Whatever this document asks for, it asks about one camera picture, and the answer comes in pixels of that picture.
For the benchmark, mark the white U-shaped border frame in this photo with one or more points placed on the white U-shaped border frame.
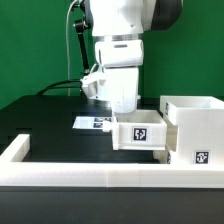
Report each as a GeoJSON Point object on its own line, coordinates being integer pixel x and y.
{"type": "Point", "coordinates": [15, 171]}

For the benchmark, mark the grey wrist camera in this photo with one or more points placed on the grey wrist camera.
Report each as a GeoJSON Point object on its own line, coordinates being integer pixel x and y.
{"type": "Point", "coordinates": [94, 84]}

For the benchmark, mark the white drawer cabinet box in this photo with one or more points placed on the white drawer cabinet box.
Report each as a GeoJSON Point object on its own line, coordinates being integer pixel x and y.
{"type": "Point", "coordinates": [195, 129]}

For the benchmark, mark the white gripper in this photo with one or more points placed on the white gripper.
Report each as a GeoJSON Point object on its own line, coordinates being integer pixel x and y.
{"type": "Point", "coordinates": [123, 89]}

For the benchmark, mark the white front drawer tray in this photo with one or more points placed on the white front drawer tray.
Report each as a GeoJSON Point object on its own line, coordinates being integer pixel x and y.
{"type": "Point", "coordinates": [163, 156]}

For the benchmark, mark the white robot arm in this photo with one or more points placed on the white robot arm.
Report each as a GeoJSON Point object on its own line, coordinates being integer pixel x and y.
{"type": "Point", "coordinates": [117, 27]}

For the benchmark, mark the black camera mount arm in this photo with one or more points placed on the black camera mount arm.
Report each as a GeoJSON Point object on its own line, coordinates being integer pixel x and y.
{"type": "Point", "coordinates": [81, 25]}

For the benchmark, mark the marker tag sheet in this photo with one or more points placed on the marker tag sheet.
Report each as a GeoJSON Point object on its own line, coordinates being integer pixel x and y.
{"type": "Point", "coordinates": [88, 122]}

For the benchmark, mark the white drawer tray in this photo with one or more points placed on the white drawer tray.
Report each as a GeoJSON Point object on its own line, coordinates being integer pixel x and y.
{"type": "Point", "coordinates": [163, 156]}
{"type": "Point", "coordinates": [143, 130]}

